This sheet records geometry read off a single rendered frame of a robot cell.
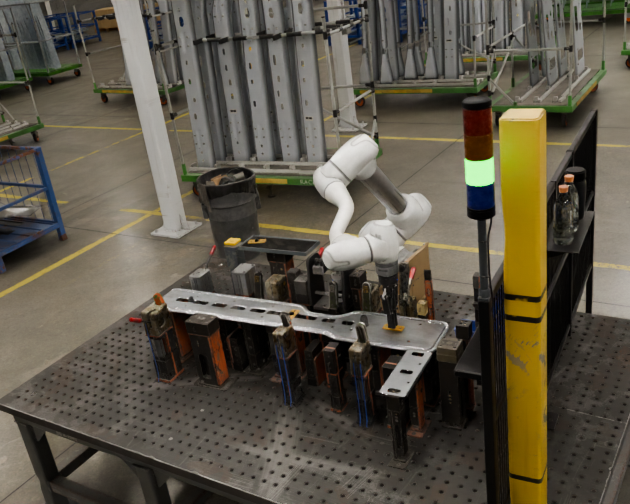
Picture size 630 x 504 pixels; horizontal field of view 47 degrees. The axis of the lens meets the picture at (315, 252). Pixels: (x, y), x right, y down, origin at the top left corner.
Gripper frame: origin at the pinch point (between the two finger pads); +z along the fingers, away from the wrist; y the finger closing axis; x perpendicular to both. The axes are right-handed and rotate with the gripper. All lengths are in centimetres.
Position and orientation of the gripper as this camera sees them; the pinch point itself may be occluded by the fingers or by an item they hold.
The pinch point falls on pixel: (392, 318)
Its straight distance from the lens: 291.6
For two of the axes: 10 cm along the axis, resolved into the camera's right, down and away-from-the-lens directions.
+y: -4.5, 4.2, -7.9
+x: 8.8, 0.8, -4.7
